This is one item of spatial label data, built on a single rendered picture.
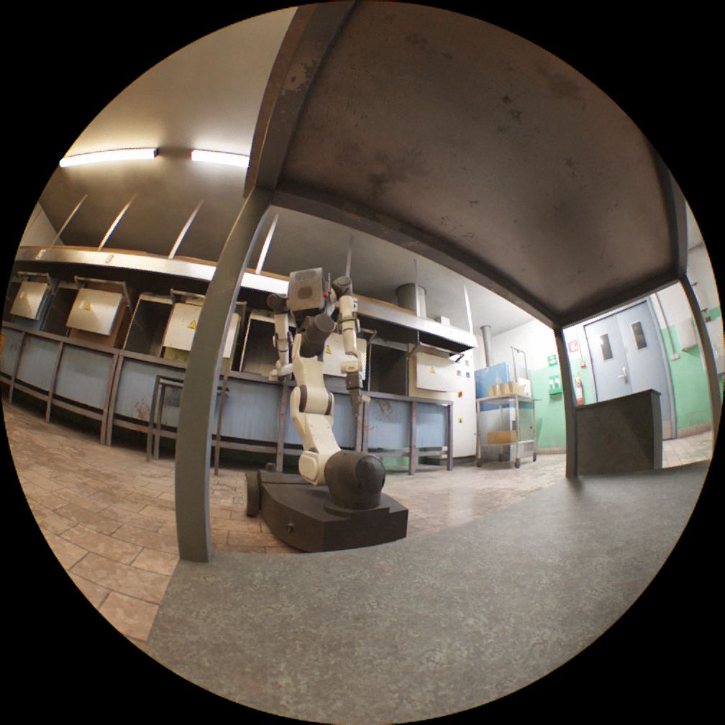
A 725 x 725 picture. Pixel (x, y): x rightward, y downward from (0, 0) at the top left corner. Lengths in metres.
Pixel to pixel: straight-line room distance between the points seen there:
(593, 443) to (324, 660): 1.18
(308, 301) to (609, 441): 1.62
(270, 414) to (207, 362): 1.96
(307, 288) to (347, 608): 1.41
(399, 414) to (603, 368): 3.39
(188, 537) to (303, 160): 0.59
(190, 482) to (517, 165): 0.69
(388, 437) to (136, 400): 2.45
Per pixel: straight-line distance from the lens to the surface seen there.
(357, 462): 0.73
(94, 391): 2.76
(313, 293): 1.44
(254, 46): 2.23
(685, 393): 4.48
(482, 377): 4.45
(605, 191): 0.67
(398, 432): 2.71
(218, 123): 2.48
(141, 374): 2.52
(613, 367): 4.56
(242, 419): 2.26
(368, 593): 0.32
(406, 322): 2.57
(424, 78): 0.45
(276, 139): 0.45
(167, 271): 2.39
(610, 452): 1.22
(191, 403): 0.32
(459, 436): 3.97
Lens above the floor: 0.41
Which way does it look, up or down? 17 degrees up
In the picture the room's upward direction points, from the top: 3 degrees clockwise
